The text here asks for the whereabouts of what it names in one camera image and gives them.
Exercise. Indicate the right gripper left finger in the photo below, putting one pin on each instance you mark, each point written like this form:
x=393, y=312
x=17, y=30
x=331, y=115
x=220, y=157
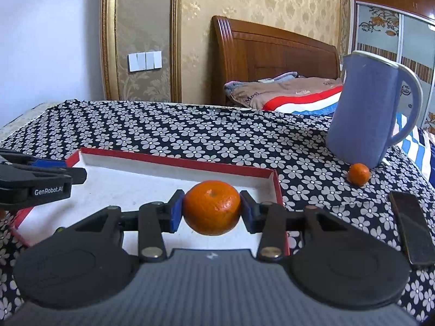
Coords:
x=154, y=219

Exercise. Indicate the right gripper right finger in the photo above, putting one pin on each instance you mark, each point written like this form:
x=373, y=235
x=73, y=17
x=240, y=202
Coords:
x=268, y=219

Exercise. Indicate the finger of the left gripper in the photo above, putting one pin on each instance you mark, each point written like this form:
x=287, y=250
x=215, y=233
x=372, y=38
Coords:
x=21, y=160
x=15, y=175

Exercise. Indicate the orange mandarin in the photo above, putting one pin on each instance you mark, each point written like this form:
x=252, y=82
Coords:
x=212, y=208

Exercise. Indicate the red white shallow box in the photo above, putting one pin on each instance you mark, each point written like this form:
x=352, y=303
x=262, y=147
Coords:
x=129, y=180

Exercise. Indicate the black white floral tablecloth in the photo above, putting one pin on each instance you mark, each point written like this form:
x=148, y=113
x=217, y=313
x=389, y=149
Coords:
x=292, y=145

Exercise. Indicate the small orange kumquat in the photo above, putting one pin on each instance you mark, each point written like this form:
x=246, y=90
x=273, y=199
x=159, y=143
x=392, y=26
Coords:
x=358, y=174

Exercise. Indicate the striped folded blanket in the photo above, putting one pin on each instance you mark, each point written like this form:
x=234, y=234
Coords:
x=288, y=93

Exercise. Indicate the blue plastic pitcher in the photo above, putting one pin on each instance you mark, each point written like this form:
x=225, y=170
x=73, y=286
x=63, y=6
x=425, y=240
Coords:
x=361, y=129

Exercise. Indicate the black smartphone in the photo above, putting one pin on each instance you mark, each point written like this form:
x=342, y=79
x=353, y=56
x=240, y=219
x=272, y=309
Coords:
x=414, y=232

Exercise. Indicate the wooden bed headboard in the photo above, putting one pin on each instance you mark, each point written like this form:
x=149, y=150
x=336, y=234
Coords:
x=248, y=52

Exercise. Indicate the glass sliding wardrobe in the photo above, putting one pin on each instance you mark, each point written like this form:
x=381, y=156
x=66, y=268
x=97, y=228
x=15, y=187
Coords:
x=401, y=31

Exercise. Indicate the gold wall moulding frame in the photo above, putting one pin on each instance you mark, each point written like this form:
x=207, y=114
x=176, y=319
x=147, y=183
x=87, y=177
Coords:
x=133, y=26

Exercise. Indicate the white wall switch panel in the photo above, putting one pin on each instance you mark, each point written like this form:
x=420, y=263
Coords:
x=144, y=61

